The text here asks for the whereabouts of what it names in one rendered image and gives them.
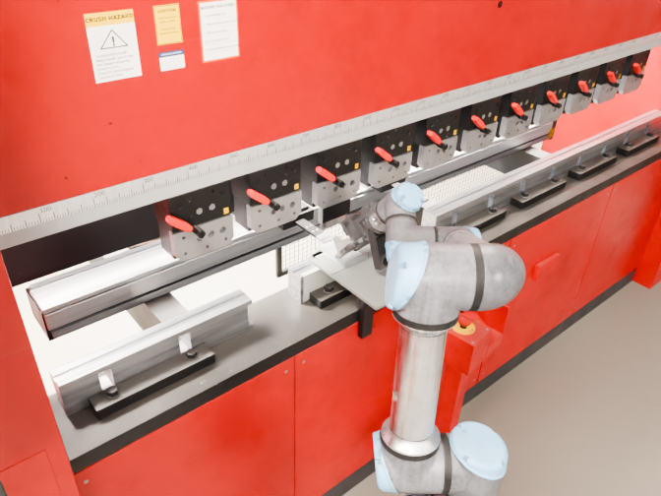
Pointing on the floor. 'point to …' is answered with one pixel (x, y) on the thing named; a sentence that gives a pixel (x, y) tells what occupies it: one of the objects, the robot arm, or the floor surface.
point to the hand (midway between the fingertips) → (347, 253)
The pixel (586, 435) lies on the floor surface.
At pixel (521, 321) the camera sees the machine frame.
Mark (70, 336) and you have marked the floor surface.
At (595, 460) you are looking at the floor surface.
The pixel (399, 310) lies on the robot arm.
